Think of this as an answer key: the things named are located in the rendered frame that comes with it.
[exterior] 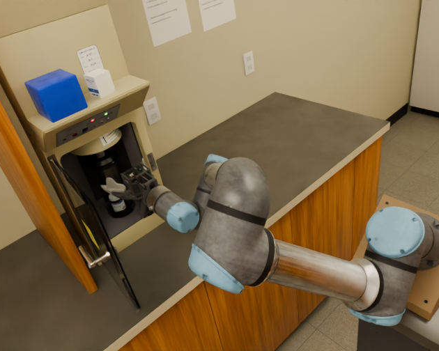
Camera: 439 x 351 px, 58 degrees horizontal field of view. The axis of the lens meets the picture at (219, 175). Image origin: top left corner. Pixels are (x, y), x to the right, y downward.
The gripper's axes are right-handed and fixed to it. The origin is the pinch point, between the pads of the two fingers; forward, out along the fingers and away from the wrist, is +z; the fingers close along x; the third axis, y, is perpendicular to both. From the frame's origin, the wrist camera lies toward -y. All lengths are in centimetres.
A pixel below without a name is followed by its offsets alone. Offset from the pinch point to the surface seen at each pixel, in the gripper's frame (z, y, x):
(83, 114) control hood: -7.1, 27.6, 6.9
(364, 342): -71, -54, -32
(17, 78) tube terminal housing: 4.7, 38.1, 15.5
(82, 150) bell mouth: 8.1, 10.0, 6.3
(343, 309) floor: -38, -121, -78
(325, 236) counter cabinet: -28, -67, -73
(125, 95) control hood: -7.3, 27.9, -5.6
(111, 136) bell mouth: 6.0, 10.9, -2.9
